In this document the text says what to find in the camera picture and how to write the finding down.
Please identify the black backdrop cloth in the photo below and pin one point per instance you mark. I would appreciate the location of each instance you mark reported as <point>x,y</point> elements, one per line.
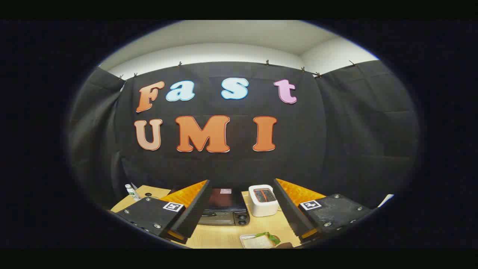
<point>336,142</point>

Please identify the white plastic tray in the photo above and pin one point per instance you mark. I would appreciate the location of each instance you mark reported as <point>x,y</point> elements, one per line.
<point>243,238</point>

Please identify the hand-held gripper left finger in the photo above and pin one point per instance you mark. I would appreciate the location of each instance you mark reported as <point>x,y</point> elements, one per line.
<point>194,211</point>

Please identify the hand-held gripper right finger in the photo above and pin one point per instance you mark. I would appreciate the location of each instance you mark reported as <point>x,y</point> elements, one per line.
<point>289,209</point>

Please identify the white bread toaster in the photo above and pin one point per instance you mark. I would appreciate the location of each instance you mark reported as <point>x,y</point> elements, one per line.
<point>261,207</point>

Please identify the lettuce sandwich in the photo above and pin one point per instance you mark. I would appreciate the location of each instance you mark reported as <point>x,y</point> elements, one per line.
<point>261,241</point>

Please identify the black toaster oven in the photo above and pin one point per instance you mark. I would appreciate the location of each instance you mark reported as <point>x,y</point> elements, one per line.
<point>226,205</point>

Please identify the white bottle with green label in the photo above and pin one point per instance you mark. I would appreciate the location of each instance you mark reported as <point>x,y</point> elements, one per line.
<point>132,191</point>

